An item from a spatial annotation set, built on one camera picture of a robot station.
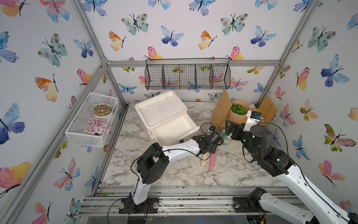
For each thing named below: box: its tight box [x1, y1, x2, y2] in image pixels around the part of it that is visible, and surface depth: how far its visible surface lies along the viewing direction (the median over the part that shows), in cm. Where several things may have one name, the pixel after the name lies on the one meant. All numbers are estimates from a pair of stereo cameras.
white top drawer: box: [151, 113, 200, 147], surface depth 84 cm
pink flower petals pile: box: [84, 117, 112, 136], surface depth 65 cm
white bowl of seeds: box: [92, 103, 113, 119], surface depth 73 cm
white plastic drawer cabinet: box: [134, 90, 200, 147], surface depth 86 cm
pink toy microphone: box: [209, 150, 217, 173], surface depth 90 cm
